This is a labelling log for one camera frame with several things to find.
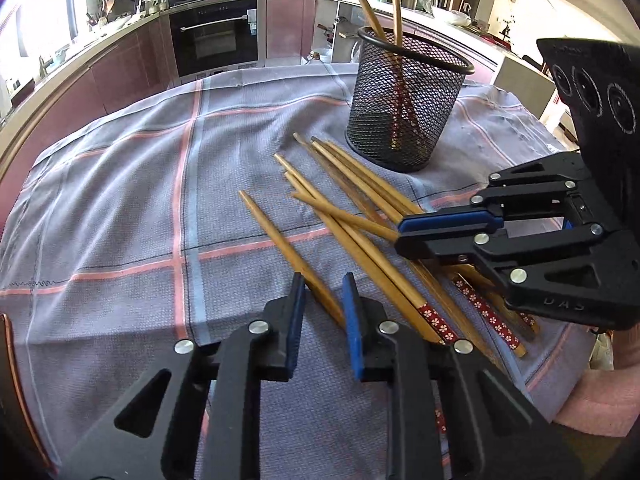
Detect red-tipped wooden chopstick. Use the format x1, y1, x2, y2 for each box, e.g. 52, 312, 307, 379
335, 0, 391, 46
390, 0, 405, 46

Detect white side cabinet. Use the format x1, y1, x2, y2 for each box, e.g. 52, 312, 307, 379
492, 55, 557, 118

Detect kitchen window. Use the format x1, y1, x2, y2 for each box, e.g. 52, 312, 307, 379
10, 0, 83, 56

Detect bunch of wooden chopsticks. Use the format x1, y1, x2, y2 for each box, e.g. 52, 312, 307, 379
238, 132, 542, 358

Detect built-in black oven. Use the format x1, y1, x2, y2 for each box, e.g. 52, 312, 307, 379
167, 0, 267, 81

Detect grey plaid tablecloth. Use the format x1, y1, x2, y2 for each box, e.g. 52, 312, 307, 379
0, 62, 601, 480

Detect black mesh utensil holder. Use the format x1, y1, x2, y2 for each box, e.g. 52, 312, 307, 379
345, 26, 475, 173

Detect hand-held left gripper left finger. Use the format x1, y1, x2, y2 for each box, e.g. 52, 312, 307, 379
60, 272, 307, 480

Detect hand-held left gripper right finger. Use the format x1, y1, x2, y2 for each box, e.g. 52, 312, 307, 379
342, 272, 586, 480

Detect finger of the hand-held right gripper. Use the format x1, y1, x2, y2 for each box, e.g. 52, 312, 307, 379
398, 152, 601, 234
394, 224, 640, 332

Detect person's right forearm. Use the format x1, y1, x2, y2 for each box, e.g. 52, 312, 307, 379
552, 330, 640, 438

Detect mauve kitchen cabinets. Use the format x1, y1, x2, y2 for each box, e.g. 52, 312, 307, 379
0, 0, 321, 171

